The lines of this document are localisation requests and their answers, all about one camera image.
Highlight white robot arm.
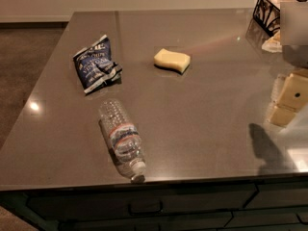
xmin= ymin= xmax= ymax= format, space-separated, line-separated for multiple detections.
xmin=268 ymin=2 xmax=308 ymax=127

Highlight yellow sponge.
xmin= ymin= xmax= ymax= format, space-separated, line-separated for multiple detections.
xmin=154 ymin=48 xmax=191 ymax=74

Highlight dark drawer with handle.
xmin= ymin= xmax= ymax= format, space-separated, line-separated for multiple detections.
xmin=27 ymin=184 xmax=256 ymax=220

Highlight clear plastic water bottle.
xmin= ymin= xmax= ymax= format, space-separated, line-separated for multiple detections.
xmin=99 ymin=99 xmax=146 ymax=182

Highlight black wire basket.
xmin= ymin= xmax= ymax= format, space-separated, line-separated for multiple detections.
xmin=253 ymin=0 xmax=302 ymax=37

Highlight dark right drawer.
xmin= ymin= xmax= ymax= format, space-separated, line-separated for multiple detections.
xmin=246 ymin=182 xmax=308 ymax=209

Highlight blue chip bag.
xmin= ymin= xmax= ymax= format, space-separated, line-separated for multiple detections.
xmin=73 ymin=35 xmax=122 ymax=94

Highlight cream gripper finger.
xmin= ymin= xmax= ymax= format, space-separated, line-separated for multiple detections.
xmin=269 ymin=68 xmax=308 ymax=127

